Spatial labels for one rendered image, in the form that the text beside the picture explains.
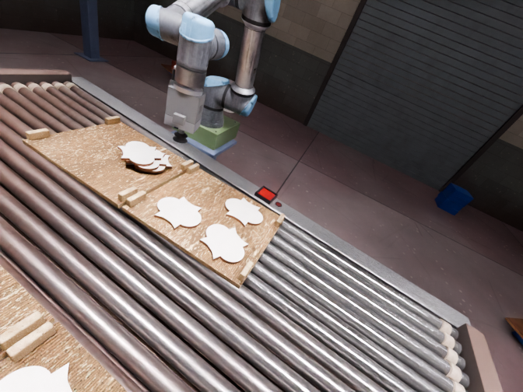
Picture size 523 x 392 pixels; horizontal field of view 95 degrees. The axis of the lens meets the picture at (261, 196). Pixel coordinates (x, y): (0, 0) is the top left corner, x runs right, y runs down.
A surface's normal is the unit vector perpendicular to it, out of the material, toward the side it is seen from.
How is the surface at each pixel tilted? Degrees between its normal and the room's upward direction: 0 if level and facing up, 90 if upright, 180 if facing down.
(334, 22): 90
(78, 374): 0
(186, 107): 90
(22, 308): 0
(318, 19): 90
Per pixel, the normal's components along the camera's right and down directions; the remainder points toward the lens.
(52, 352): 0.33, -0.75
